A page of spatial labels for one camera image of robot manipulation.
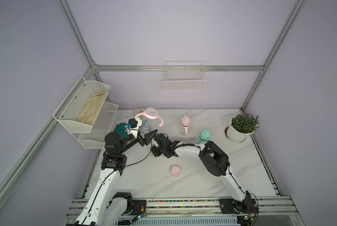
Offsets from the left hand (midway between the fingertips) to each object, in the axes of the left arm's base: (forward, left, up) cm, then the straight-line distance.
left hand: (150, 126), depth 69 cm
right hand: (+6, 0, -33) cm, 34 cm away
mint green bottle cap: (+6, -31, -15) cm, 35 cm away
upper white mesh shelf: (+12, +42, -1) cm, 43 cm away
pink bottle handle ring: (+15, -20, -21) cm, 33 cm away
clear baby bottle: (+2, +1, +1) cm, 3 cm away
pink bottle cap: (+16, -19, -15) cm, 30 cm away
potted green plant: (+13, -55, -16) cm, 59 cm away
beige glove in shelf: (+11, +36, -2) cm, 38 cm away
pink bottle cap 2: (-12, -13, -27) cm, 33 cm away
